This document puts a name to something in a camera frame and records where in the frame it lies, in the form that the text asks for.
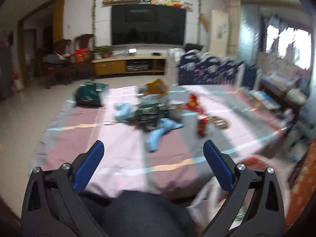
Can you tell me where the black wall television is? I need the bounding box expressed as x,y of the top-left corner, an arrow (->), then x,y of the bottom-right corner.
111,4 -> 186,45

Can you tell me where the white red plastic bag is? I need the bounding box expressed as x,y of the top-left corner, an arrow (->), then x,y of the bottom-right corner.
187,155 -> 291,230

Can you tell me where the yellow wooden TV cabinet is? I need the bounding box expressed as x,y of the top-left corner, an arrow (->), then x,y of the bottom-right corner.
92,55 -> 166,77

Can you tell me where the striped pink grey tablecloth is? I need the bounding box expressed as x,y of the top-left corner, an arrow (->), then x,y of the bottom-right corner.
30,85 -> 286,199

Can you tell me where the red gift box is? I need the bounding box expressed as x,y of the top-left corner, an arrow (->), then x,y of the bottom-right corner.
74,48 -> 91,64

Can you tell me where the stack of books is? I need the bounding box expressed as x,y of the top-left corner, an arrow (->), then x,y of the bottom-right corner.
246,90 -> 281,111

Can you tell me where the small white clock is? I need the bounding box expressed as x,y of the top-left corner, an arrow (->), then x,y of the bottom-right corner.
129,48 -> 137,54

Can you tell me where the red snack bag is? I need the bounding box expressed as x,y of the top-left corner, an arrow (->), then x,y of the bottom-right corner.
183,93 -> 209,137

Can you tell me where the dark green tissue box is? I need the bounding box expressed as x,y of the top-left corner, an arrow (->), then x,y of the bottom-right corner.
73,81 -> 109,108

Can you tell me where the light blue cloth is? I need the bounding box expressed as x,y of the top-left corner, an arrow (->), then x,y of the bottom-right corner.
146,118 -> 184,152

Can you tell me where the potted green plant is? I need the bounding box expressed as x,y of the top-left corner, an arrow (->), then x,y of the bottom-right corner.
93,45 -> 114,58

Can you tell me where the dark wooden armchair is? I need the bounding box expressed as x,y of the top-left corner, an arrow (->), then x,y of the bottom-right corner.
40,34 -> 95,89

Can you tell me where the shelf with toys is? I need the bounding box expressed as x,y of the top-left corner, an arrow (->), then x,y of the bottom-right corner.
102,0 -> 193,12

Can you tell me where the green packaging trash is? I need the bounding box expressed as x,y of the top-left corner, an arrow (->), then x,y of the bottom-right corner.
134,103 -> 170,129

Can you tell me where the yellow snack bag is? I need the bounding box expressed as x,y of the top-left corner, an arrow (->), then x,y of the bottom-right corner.
144,78 -> 169,96

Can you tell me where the navy white playpen fence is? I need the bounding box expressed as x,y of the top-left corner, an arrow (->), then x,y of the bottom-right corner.
165,48 -> 261,90

